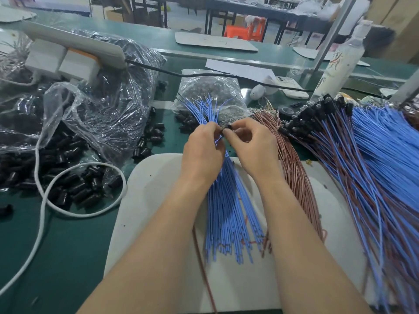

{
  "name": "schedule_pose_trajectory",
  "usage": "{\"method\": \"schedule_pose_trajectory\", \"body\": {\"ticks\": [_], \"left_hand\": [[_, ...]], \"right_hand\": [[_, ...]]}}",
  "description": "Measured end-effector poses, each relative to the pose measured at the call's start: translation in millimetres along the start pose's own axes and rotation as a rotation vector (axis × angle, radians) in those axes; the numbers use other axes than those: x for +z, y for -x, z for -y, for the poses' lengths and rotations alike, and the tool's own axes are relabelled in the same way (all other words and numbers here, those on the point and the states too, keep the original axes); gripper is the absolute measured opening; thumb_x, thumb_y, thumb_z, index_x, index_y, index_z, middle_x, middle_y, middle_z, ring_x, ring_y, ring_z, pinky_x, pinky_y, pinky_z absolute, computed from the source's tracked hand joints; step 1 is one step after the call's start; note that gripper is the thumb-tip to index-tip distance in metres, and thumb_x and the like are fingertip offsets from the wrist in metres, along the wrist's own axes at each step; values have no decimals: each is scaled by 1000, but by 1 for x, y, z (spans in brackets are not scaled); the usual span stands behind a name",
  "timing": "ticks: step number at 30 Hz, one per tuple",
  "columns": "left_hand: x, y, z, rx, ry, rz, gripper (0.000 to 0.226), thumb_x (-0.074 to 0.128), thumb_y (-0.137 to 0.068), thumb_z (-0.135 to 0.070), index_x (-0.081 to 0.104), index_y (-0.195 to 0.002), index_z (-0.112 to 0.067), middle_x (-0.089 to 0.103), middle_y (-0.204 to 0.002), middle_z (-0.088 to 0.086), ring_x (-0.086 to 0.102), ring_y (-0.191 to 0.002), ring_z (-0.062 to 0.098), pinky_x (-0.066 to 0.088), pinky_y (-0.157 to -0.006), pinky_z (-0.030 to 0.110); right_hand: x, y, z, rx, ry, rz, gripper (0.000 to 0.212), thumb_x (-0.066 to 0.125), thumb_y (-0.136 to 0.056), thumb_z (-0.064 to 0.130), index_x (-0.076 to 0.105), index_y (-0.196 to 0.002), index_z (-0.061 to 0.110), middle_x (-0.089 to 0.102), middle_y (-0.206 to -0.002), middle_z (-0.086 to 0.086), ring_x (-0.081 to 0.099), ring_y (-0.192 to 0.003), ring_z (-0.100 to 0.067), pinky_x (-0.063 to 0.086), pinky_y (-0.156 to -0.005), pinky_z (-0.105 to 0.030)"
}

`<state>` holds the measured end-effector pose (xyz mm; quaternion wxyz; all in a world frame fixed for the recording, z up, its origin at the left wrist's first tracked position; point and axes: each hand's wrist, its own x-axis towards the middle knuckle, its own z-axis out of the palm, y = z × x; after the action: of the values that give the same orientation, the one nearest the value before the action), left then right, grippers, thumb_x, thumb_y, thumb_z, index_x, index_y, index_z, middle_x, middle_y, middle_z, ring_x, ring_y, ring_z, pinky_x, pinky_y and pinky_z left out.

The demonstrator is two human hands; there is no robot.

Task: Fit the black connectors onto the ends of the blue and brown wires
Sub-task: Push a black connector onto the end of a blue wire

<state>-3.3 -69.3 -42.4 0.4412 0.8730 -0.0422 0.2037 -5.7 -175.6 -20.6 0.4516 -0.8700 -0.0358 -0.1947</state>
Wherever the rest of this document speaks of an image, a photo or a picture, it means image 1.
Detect cardboard boxes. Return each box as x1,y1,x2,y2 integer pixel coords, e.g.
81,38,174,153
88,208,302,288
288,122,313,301
367,0,419,61

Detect large clear plastic bag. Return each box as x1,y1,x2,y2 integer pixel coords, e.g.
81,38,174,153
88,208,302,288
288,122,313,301
0,28,168,164

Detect slanted metal frame post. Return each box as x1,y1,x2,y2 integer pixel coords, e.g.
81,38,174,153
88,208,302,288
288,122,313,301
313,0,360,69

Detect pile of black plastic caps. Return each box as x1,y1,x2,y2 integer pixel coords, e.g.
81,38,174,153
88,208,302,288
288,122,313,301
0,106,168,220

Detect white work board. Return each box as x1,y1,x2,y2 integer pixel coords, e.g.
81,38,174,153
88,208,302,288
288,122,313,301
103,154,381,313

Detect small clear plastic bag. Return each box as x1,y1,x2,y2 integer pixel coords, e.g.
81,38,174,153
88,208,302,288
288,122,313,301
173,68,250,123

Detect white spray bottle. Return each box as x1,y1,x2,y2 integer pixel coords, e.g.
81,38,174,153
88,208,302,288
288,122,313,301
313,19,373,99

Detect orange plastic stool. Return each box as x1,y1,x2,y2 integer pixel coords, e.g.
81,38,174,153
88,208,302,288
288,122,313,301
225,17,268,42

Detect white computer mouse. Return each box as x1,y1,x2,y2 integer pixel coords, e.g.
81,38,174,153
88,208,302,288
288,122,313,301
249,83,266,101

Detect white flat tray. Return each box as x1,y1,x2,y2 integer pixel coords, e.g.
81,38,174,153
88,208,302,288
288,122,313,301
0,6,37,24
175,32,259,51
292,47,371,67

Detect pile of assembled wire harnesses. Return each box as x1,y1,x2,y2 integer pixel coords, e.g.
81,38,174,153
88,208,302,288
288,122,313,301
280,93,419,313

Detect blue table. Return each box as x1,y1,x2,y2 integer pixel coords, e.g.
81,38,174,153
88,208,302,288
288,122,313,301
16,0,93,16

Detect long black-frame table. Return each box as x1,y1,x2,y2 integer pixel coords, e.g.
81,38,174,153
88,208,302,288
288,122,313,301
127,0,331,43

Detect black power cord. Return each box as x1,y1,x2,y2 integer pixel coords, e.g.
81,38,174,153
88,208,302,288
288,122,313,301
126,58,387,97

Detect white power strip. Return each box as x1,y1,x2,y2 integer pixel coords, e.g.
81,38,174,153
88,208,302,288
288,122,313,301
20,20,127,69

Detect person's right hand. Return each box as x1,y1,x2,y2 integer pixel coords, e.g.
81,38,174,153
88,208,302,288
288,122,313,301
223,117,285,187

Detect person's left hand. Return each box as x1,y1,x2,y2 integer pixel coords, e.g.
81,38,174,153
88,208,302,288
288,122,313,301
180,121,227,190

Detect white charging cable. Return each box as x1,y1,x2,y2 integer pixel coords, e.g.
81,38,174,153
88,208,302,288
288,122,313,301
0,75,127,297

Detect person's left forearm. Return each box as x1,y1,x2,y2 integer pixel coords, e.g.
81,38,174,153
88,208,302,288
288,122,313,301
77,178,213,314

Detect bundle of brown wires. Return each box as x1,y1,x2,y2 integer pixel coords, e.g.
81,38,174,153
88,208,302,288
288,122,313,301
252,108,327,256

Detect white paper sheet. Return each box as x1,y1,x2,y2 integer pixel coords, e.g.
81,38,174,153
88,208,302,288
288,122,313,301
205,58,281,82

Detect bundle of blue wires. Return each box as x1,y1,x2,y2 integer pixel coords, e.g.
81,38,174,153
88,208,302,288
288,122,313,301
178,95,266,264

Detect person's right forearm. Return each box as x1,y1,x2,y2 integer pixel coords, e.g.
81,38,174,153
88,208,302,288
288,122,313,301
261,173,373,314

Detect white flat device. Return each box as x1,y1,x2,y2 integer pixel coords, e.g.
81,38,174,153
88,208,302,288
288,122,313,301
268,75,310,99

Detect white orange charger adapter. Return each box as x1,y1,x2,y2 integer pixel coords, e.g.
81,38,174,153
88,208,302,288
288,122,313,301
59,49,101,84

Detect short metal frame post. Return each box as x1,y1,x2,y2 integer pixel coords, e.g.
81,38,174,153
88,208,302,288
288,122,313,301
391,67,419,103

